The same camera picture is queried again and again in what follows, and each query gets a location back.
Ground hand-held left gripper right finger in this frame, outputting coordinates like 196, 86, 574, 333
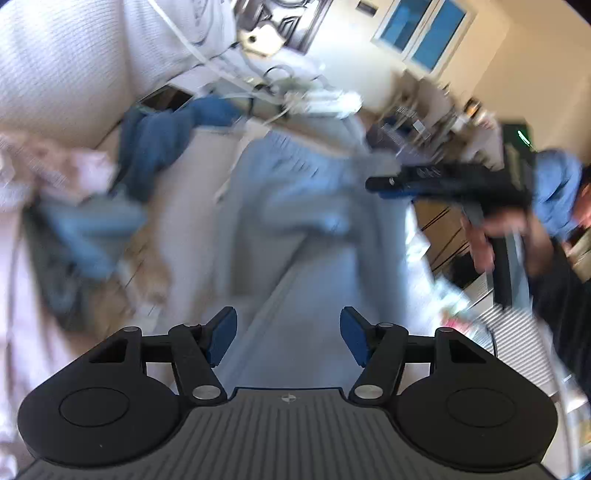
338, 306, 491, 408

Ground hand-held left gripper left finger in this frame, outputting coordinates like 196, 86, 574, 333
87, 306, 239, 408

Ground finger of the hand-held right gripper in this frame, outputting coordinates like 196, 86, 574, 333
365, 173, 416, 202

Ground light blue pants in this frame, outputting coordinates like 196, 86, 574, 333
210, 131, 416, 386

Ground pale pink garment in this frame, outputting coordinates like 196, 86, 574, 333
0, 131, 122, 210

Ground person's right hand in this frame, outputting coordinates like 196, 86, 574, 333
464, 215, 499, 274

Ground dark purple space heater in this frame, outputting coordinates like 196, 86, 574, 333
367, 117, 446, 167

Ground grey cushion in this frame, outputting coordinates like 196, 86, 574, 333
249, 108, 370, 160

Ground trash bin with plastic bag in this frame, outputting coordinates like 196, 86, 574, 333
429, 277, 497, 335

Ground white power strip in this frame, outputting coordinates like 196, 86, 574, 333
281, 88, 363, 117

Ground window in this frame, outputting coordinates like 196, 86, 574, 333
372, 0, 476, 75

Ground white ribbed cabinet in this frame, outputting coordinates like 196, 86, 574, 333
462, 270, 571, 409

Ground dark wooden door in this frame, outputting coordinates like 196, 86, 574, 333
233, 0, 331, 54

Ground cream plush toy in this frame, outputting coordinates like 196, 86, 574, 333
238, 21, 286, 58

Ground dark blue cloth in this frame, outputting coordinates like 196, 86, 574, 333
115, 97, 242, 204

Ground black smartphone teal case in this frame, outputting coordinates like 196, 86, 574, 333
139, 85, 194, 114

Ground white printed cushion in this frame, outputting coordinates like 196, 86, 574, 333
152, 0, 238, 63

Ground white quilted sofa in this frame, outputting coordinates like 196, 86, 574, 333
0, 0, 439, 480

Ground thick white cable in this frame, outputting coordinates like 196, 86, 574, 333
148, 0, 222, 70

